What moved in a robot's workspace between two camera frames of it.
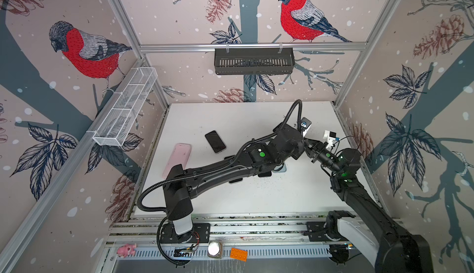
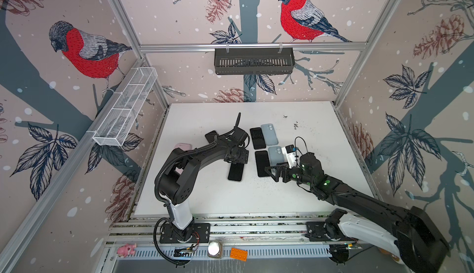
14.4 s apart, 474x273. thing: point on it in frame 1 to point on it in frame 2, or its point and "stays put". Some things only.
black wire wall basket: [250, 61] stays put
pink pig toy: [126, 251] stays put
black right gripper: [319, 150] to [284, 167]
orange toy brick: [238, 254] stays put
